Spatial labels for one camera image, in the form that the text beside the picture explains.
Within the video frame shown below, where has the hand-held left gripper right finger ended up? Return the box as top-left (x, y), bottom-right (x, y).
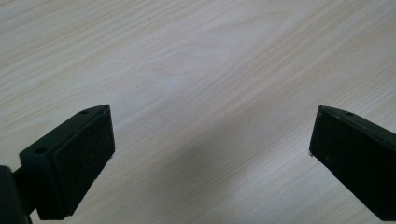
top-left (308, 105), bottom-right (396, 222)

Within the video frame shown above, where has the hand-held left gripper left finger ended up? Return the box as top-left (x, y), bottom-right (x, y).
top-left (12, 104), bottom-right (116, 221)

